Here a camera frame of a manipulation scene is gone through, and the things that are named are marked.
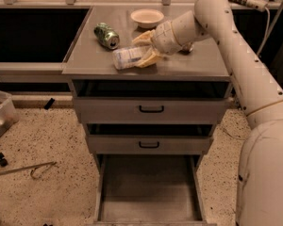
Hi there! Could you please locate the top grey drawer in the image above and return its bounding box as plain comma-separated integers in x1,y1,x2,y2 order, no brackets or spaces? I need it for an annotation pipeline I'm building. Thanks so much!
73,79,230,124

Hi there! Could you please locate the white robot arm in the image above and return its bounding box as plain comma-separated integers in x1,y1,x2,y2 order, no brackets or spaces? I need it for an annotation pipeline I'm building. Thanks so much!
133,0,283,226

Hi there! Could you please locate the bottom grey drawer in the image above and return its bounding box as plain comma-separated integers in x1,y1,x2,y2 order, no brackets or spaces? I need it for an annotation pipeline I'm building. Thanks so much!
93,155,208,226

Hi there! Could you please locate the metal hook rod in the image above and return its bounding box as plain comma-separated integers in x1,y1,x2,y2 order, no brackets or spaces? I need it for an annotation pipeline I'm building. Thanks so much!
0,161,57,176

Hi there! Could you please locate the clear plastic storage bin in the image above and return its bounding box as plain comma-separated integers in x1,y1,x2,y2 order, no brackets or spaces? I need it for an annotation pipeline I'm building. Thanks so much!
0,90,19,137

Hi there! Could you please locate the small black block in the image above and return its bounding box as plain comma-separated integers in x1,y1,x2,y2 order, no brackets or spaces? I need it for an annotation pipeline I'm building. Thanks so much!
44,98,55,110

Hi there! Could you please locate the white bowl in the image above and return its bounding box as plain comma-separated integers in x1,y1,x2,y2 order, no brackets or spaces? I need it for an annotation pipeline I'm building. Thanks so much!
130,8,164,29

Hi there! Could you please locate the grey drawer cabinet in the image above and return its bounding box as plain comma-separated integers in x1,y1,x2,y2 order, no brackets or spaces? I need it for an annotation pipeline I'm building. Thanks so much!
61,5,242,226

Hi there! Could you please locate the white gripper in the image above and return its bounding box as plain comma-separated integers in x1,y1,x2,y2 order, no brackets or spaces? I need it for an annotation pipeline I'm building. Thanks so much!
132,21,182,68

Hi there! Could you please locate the grey drawer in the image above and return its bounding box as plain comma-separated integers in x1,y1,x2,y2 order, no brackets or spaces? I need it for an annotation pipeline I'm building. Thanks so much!
73,79,230,124
87,123,214,154
93,155,208,226

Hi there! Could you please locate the middle grey drawer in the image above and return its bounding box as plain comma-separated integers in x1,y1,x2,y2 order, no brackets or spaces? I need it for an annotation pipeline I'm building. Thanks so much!
87,123,214,154

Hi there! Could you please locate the green soda can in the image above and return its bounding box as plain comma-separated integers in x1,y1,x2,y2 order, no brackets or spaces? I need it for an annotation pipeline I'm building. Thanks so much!
93,23,120,50

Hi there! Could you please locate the crushed orange soda can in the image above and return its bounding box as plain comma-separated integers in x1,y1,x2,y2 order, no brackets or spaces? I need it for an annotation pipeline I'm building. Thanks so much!
182,42,193,53

